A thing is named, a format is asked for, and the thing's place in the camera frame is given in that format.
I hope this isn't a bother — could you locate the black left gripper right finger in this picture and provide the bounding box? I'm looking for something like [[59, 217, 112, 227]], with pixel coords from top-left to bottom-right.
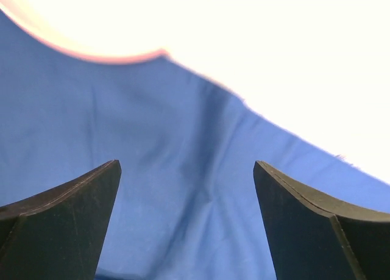
[[253, 161, 389, 280]]

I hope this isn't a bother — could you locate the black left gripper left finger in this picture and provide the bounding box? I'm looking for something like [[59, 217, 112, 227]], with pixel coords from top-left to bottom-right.
[[1, 160, 121, 280]]

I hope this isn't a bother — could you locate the blue surgical drape cloth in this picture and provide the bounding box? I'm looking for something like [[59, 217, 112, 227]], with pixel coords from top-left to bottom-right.
[[1, 15, 389, 279]]

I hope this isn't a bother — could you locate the pink plastic plate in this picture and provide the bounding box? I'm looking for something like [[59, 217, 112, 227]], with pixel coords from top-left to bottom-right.
[[0, 5, 171, 66]]

